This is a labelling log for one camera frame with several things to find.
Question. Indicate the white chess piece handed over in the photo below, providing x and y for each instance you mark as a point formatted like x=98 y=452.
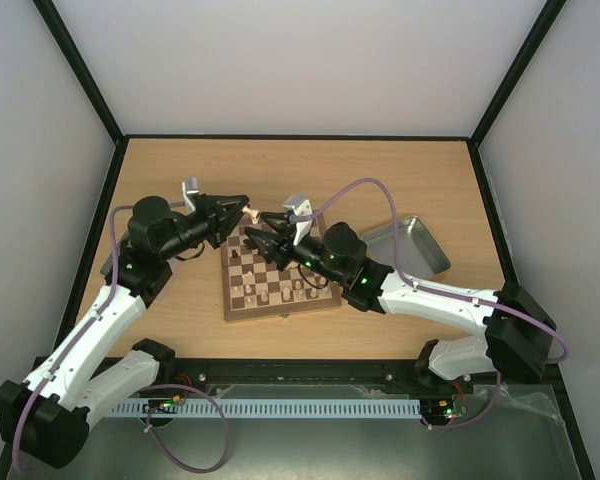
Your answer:
x=254 y=214

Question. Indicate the black cage frame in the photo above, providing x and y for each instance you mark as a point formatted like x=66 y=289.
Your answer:
x=59 y=31

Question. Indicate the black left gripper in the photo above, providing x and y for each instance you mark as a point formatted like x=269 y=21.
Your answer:
x=211 y=211

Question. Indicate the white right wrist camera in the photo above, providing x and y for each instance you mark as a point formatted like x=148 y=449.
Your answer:
x=300 y=210

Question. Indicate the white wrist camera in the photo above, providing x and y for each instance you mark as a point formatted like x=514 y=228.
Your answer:
x=300 y=210
x=190 y=189

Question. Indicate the wooden folding chess board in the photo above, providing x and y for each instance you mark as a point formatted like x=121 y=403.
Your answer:
x=275 y=293

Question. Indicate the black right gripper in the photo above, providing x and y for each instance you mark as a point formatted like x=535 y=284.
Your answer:
x=285 y=240

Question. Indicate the metal tray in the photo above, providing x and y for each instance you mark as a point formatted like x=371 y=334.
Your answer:
x=110 y=264
x=420 y=253

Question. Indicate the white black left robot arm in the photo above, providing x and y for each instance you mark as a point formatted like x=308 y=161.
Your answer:
x=50 y=414

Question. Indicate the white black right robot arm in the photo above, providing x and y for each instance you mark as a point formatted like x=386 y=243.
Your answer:
x=507 y=331

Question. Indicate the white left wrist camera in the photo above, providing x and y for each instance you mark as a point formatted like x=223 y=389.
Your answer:
x=190 y=189

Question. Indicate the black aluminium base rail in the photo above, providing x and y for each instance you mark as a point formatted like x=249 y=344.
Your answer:
x=393 y=377

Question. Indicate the left metal tray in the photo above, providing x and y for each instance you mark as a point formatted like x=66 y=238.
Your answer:
x=110 y=264

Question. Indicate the right metal tray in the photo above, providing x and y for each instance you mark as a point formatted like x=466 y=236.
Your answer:
x=420 y=253

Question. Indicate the light blue slotted cable duct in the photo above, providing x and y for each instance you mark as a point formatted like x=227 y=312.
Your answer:
x=273 y=409

